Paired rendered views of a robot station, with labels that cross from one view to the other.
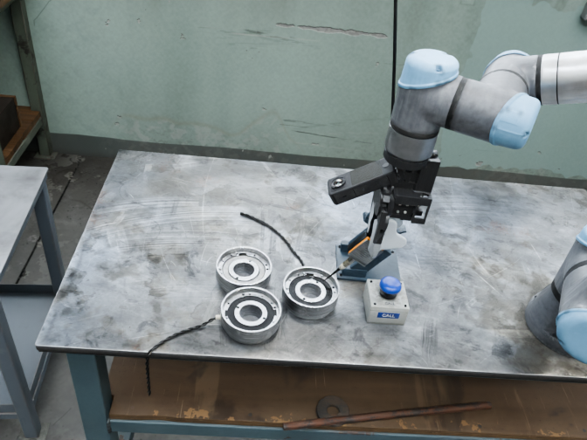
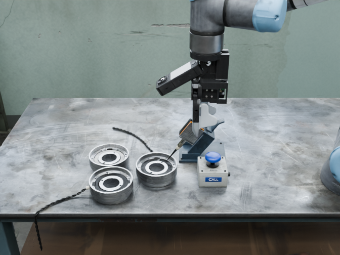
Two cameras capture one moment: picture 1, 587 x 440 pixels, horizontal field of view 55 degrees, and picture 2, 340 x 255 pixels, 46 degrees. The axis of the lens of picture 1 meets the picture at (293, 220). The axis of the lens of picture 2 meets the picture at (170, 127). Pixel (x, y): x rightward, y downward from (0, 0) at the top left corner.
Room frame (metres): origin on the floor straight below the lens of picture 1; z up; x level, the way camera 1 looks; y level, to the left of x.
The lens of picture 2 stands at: (-0.09, -0.16, 1.43)
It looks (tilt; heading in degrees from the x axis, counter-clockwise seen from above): 30 degrees down; 6
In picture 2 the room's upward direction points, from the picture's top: straight up
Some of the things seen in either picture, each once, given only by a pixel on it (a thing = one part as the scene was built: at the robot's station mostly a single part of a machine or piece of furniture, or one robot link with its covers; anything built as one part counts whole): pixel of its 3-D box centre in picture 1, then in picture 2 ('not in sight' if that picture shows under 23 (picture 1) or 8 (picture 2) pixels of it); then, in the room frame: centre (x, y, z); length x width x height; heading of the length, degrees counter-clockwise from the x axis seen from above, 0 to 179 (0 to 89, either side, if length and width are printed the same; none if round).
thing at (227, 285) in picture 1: (243, 272); (109, 160); (0.76, 0.08, 0.82); 0.10 x 0.10 x 0.04
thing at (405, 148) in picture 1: (410, 139); (206, 41); (0.76, -0.16, 1.15); 0.08 x 0.08 x 0.05
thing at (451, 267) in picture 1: (372, 252); (207, 145); (0.90, -0.18, 0.79); 1.20 x 0.60 x 0.02; 96
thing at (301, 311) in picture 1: (310, 293); (156, 170); (0.73, -0.05, 0.82); 0.10 x 0.10 x 0.04
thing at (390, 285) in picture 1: (388, 292); (212, 162); (0.73, -0.19, 0.85); 0.04 x 0.04 x 0.05
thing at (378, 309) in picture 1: (388, 301); (214, 171); (0.73, -0.20, 0.82); 0.08 x 0.07 x 0.05; 96
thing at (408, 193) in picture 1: (403, 182); (208, 75); (0.76, -0.17, 1.07); 0.09 x 0.08 x 0.12; 93
